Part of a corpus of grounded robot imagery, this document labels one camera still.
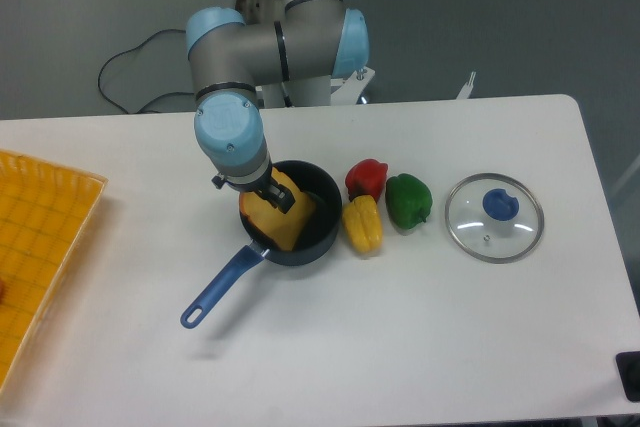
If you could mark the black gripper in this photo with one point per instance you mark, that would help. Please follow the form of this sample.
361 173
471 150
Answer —
260 182

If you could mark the dark pot with blue handle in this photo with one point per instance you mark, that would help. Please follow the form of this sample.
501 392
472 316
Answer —
300 236

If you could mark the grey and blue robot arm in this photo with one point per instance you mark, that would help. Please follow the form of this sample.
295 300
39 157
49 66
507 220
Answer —
230 58

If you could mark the yellow bell pepper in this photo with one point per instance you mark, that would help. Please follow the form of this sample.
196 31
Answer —
362 223

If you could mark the red bell pepper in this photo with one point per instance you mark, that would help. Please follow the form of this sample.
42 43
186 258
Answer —
367 177

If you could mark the green bell pepper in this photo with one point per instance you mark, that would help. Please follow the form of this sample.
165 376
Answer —
408 200

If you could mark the glass lid with blue knob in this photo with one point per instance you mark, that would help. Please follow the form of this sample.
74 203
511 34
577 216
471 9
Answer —
494 218

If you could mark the yellow woven basket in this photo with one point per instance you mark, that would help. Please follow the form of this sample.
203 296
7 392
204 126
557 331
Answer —
45 207

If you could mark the black table corner device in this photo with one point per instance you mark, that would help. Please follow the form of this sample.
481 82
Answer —
628 364

